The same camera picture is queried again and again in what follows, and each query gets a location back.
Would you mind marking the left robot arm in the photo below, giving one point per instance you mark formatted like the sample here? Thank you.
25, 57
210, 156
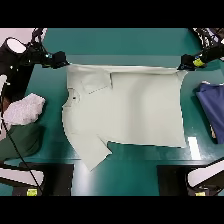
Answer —
11, 56

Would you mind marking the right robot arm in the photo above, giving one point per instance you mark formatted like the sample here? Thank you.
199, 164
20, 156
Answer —
213, 52

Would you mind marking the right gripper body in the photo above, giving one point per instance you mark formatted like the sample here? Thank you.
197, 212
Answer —
187, 62

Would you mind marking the blue garment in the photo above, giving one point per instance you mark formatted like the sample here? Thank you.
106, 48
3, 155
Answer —
213, 106

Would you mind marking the white fluffy garment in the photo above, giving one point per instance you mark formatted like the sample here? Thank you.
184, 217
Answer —
24, 110

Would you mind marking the dark green garment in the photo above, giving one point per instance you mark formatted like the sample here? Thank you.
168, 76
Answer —
20, 141

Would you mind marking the white shirt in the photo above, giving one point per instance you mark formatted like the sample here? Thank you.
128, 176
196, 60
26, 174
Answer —
133, 106

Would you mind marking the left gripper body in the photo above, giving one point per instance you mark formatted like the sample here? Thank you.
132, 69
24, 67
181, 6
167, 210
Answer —
59, 60

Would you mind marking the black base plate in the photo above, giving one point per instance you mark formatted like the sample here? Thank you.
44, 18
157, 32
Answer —
60, 180
170, 180

